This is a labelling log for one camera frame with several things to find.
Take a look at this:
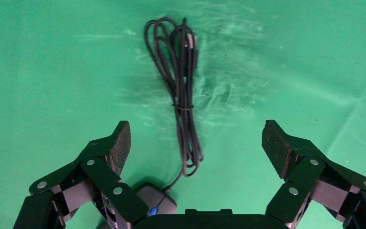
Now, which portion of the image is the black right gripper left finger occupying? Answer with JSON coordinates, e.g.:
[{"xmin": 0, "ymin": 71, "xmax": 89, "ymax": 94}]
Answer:
[{"xmin": 12, "ymin": 120, "xmax": 150, "ymax": 229}]

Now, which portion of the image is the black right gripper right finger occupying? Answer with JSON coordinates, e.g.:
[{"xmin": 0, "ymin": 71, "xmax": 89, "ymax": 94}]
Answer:
[{"xmin": 261, "ymin": 119, "xmax": 366, "ymax": 229}]

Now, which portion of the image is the black wired computer mouse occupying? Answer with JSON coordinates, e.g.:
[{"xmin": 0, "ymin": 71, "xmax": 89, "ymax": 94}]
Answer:
[{"xmin": 135, "ymin": 16, "xmax": 205, "ymax": 218}]

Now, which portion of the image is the green table cloth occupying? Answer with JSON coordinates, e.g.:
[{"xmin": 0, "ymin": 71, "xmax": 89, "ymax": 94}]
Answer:
[{"xmin": 0, "ymin": 0, "xmax": 366, "ymax": 229}]

